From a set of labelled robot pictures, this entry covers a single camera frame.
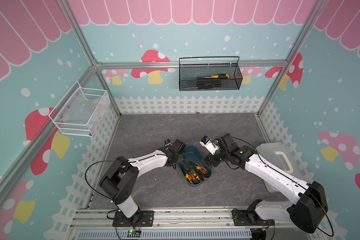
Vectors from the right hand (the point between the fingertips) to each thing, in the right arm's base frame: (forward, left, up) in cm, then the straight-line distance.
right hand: (207, 155), depth 80 cm
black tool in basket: (+38, -1, +20) cm, 43 cm away
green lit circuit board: (-33, +38, -17) cm, 54 cm away
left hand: (+3, +16, -11) cm, 20 cm away
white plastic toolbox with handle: (+1, -39, -3) cm, 39 cm away
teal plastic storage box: (+9, +7, -13) cm, 18 cm away
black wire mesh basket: (+47, -4, +21) cm, 51 cm away
